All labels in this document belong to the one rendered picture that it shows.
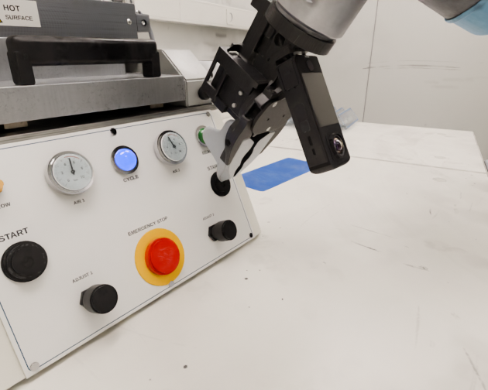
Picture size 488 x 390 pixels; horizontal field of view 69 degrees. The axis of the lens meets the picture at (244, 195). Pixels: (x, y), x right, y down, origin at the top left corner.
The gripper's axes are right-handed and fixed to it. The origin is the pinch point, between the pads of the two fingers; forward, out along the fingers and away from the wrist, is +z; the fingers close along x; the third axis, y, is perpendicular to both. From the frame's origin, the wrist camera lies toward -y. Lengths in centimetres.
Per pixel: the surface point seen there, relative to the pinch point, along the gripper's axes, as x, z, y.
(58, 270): 21.9, 2.9, -1.0
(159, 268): 13.3, 4.1, -5.0
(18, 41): 19.1, -9.3, 14.1
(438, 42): -237, 1, 36
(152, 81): 5.9, -6.1, 11.8
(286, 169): -33.1, 14.8, 4.2
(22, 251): 24.1, 0.7, 0.8
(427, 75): -236, 18, 27
